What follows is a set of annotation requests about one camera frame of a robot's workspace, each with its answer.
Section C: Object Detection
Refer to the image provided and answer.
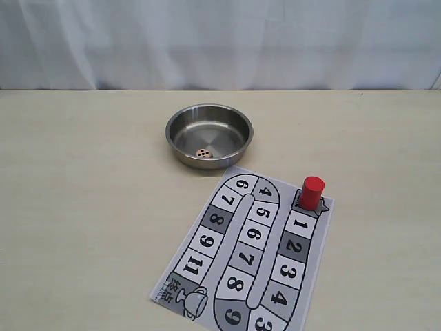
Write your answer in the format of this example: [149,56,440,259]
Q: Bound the wooden die black dots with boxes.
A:
[196,149,213,158]

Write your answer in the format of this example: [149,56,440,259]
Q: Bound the red cylinder game piece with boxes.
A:
[299,176,325,210]

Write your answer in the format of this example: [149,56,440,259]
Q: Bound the stainless steel round bowl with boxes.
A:
[165,103,254,170]

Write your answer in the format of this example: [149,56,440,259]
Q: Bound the printed number board sheet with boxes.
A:
[150,166,335,330]

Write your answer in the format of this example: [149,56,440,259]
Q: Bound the white background curtain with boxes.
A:
[1,1,440,90]

